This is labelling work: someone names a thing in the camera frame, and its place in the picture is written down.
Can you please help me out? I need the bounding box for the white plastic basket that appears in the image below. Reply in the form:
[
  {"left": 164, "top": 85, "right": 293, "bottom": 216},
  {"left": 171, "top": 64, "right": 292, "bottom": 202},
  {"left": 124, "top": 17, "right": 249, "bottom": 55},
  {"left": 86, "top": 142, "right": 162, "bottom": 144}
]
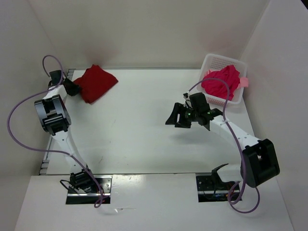
[{"left": 196, "top": 54, "right": 249, "bottom": 105}]

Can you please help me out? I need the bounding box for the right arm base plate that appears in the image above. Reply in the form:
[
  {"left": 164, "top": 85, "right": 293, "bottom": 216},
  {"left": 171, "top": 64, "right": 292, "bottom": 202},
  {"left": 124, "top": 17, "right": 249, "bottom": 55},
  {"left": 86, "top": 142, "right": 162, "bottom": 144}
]
[{"left": 196, "top": 174, "right": 235, "bottom": 203}]

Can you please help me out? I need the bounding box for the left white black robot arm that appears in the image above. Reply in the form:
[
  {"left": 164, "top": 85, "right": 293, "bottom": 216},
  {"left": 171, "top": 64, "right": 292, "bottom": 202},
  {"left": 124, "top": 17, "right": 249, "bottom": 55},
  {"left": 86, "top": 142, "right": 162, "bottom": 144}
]
[{"left": 34, "top": 70, "right": 97, "bottom": 193}]

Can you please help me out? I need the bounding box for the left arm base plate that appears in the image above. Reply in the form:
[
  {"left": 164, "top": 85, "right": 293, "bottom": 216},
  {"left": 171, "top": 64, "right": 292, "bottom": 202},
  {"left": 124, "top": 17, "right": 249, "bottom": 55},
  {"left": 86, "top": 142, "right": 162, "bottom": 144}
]
[{"left": 60, "top": 175, "right": 113, "bottom": 205}]

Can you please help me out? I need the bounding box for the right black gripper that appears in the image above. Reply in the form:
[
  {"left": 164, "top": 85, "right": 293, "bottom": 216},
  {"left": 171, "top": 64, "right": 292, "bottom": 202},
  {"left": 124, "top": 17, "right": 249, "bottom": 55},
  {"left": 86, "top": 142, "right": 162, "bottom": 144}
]
[{"left": 165, "top": 102, "right": 199, "bottom": 128}]

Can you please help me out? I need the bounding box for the pink t shirt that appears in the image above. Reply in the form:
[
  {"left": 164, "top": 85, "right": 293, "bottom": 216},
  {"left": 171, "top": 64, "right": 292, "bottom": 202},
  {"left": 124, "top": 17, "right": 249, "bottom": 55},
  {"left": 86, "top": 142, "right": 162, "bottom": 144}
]
[{"left": 201, "top": 65, "right": 240, "bottom": 101}]

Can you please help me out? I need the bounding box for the pink paper tag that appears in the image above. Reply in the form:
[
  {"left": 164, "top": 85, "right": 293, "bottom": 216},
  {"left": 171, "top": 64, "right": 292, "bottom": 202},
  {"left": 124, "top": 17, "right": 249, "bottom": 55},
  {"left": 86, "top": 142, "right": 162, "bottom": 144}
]
[{"left": 238, "top": 77, "right": 249, "bottom": 88}]

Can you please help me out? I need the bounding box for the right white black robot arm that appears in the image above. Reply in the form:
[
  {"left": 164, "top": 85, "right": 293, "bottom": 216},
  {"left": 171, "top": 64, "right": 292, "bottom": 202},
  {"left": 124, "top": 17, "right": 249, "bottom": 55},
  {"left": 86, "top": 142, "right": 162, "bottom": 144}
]
[{"left": 165, "top": 93, "right": 280, "bottom": 189}]

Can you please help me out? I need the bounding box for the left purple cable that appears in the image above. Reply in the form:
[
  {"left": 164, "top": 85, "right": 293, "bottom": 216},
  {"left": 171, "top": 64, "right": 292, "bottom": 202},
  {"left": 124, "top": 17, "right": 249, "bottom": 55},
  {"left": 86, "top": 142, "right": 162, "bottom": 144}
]
[{"left": 6, "top": 55, "right": 109, "bottom": 208}]

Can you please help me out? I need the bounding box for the dark red t shirt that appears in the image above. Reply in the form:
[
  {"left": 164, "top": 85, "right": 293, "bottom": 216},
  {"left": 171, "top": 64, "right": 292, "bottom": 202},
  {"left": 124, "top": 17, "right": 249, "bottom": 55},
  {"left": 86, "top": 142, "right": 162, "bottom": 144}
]
[{"left": 73, "top": 64, "right": 118, "bottom": 104}]

